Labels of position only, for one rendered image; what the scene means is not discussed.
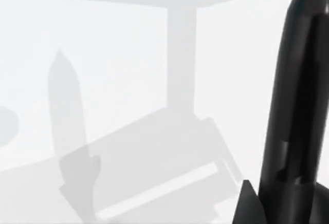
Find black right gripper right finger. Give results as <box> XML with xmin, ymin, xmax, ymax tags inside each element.
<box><xmin>316</xmin><ymin>181</ymin><xmax>329</xmax><ymax>224</ymax></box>

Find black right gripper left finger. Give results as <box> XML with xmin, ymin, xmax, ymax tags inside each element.
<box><xmin>232</xmin><ymin>179</ymin><xmax>260</xmax><ymax>224</ymax></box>

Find large black tapered object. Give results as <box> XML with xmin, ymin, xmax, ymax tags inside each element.
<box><xmin>258</xmin><ymin>0</ymin><xmax>329</xmax><ymax>224</ymax></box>

